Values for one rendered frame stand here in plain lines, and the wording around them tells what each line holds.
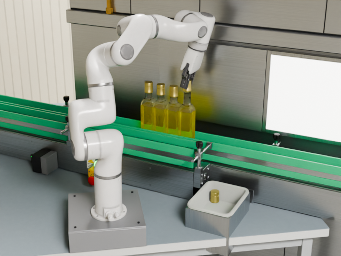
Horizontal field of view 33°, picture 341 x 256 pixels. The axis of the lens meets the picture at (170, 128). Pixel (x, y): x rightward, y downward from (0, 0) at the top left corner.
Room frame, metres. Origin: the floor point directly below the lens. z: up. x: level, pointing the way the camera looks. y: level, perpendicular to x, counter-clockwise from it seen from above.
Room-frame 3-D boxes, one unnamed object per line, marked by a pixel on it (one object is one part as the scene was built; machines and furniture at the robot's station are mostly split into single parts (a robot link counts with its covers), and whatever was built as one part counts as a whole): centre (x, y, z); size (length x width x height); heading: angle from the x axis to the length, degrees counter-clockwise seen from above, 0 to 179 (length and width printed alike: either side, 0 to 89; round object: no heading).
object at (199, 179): (2.01, -0.13, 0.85); 0.09 x 0.04 x 0.07; 154
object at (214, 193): (1.94, -0.17, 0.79); 0.04 x 0.04 x 0.04
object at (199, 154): (1.99, -0.12, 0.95); 0.17 x 0.03 x 0.12; 154
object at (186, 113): (2.16, -0.07, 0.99); 0.06 x 0.06 x 0.21; 64
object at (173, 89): (2.18, -0.01, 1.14); 0.04 x 0.04 x 0.04
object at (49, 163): (2.24, 0.55, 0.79); 0.08 x 0.08 x 0.08; 64
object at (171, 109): (2.18, -0.01, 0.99); 0.06 x 0.06 x 0.21; 63
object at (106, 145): (1.75, 0.22, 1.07); 0.13 x 0.10 x 0.16; 110
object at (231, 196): (1.85, -0.18, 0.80); 0.22 x 0.17 x 0.09; 154
